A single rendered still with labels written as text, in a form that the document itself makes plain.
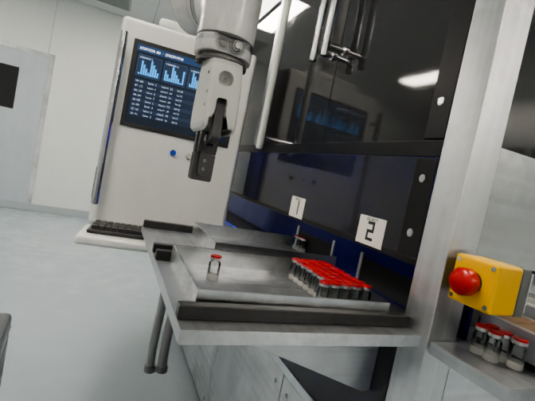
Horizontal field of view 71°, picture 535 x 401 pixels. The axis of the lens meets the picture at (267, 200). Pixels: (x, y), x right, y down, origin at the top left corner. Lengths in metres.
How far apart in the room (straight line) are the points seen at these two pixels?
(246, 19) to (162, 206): 1.01
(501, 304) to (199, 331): 0.42
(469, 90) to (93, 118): 5.60
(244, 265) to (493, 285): 0.47
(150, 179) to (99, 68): 4.72
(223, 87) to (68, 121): 5.54
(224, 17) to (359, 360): 0.61
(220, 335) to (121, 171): 1.03
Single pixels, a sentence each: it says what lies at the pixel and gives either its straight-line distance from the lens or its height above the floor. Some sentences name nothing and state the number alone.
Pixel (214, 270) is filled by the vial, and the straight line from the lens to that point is 0.69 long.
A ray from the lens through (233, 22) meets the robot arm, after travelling 0.56.
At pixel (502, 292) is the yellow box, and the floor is 0.99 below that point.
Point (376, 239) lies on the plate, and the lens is 0.79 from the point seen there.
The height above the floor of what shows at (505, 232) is 1.07.
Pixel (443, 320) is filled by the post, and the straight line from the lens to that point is 0.70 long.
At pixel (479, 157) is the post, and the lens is 0.69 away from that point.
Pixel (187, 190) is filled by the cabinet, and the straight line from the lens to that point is 1.46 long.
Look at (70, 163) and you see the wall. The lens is 6.02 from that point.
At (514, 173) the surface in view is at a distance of 0.76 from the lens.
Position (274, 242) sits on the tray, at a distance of 1.22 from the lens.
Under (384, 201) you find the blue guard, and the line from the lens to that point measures 0.79.
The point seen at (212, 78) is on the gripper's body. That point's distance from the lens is 0.53.
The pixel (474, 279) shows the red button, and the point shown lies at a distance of 0.60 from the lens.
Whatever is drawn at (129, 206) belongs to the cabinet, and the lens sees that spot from 1.47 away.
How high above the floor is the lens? 1.08
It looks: 3 degrees down
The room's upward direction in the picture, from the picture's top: 11 degrees clockwise
